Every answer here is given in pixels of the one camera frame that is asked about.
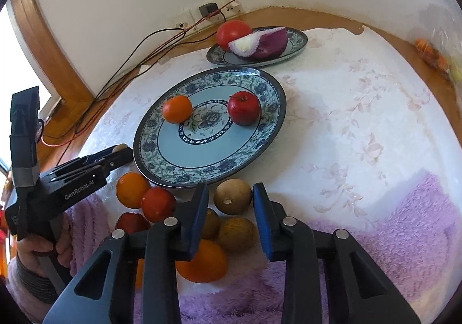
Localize mandarin orange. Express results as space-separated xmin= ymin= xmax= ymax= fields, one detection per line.
xmin=135 ymin=258 xmax=145 ymax=289
xmin=162 ymin=95 xmax=193 ymax=124
xmin=116 ymin=172 xmax=151 ymax=209

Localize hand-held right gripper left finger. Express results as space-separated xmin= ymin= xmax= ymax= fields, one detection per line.
xmin=42 ymin=183 xmax=210 ymax=324

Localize wooden window frame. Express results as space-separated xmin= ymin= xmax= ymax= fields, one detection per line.
xmin=9 ymin=0 xmax=95 ymax=104

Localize white coaxial wall socket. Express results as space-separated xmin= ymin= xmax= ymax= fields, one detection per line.
xmin=165 ymin=18 xmax=193 ymax=34

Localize black plug adapter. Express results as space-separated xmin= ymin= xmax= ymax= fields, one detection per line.
xmin=199 ymin=2 xmax=219 ymax=17

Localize black and red cables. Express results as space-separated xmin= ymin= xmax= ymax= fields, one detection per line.
xmin=41 ymin=0 xmax=241 ymax=147

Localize clear bag of oranges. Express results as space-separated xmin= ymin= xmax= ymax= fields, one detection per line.
xmin=408 ymin=2 xmax=462 ymax=93

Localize halved red onion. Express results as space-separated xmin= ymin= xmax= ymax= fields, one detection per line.
xmin=227 ymin=27 xmax=288 ymax=59

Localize person's left forearm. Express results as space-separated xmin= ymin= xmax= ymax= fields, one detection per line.
xmin=5 ymin=255 xmax=69 ymax=324

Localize black cable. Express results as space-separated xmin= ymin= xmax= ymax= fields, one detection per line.
xmin=74 ymin=11 xmax=226 ymax=135

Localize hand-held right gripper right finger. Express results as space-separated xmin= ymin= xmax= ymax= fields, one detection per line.
xmin=252 ymin=182 xmax=421 ymax=324

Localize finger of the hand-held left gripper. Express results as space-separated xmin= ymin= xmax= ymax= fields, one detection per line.
xmin=49 ymin=149 xmax=134 ymax=184
xmin=74 ymin=145 xmax=121 ymax=167

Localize large orange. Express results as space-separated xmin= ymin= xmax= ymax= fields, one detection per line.
xmin=175 ymin=239 xmax=228 ymax=284

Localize purple fluffy towel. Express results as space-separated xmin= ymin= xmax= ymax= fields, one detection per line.
xmin=65 ymin=171 xmax=460 ymax=324

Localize large blue floral plate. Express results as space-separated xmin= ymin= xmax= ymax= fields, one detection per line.
xmin=133 ymin=67 xmax=287 ymax=189

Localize red tomato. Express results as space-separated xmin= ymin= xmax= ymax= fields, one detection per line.
xmin=216 ymin=20 xmax=253 ymax=51

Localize white wall socket plate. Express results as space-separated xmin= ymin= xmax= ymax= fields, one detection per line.
xmin=218 ymin=0 xmax=245 ymax=18
xmin=189 ymin=2 xmax=221 ymax=27

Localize small red apple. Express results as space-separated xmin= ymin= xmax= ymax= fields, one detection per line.
xmin=227 ymin=91 xmax=261 ymax=127

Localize small red fruit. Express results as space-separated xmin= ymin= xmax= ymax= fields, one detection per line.
xmin=115 ymin=212 xmax=151 ymax=235
xmin=140 ymin=187 xmax=177 ymax=224

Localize person's left hand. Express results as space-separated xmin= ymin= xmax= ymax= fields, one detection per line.
xmin=16 ymin=214 xmax=74 ymax=277

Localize small blue floral plate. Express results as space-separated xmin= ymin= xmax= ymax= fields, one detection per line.
xmin=206 ymin=26 xmax=308 ymax=69

